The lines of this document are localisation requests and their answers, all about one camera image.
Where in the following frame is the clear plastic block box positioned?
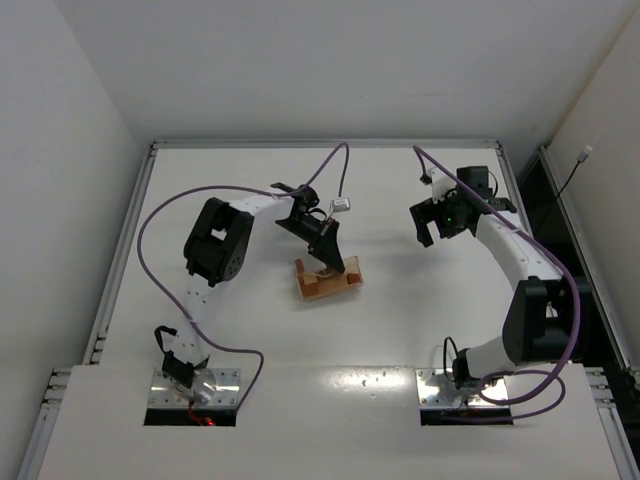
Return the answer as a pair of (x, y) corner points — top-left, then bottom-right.
(295, 256), (364, 301)

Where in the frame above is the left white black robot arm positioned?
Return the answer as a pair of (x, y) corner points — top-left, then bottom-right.
(136, 182), (346, 393)

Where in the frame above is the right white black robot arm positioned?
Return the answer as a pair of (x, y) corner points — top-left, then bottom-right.
(410, 166), (588, 388)

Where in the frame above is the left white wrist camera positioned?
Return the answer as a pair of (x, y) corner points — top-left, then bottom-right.
(331, 197), (351, 213)

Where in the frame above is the black wall cable white plug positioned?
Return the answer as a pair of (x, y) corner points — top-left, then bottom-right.
(535, 145), (593, 231)

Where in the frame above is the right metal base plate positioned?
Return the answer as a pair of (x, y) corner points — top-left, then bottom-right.
(415, 368), (508, 413)

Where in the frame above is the metal base plate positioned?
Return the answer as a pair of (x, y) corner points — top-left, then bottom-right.
(415, 368), (508, 413)
(147, 368), (240, 410)

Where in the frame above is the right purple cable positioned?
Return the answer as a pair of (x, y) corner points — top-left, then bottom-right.
(412, 145), (582, 420)

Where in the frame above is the purple cable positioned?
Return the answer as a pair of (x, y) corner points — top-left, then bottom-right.
(136, 142), (350, 396)
(412, 145), (582, 420)

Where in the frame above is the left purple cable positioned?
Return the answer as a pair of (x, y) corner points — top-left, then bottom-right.
(136, 142), (350, 396)

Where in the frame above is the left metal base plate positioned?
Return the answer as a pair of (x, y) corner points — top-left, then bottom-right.
(147, 368), (240, 410)

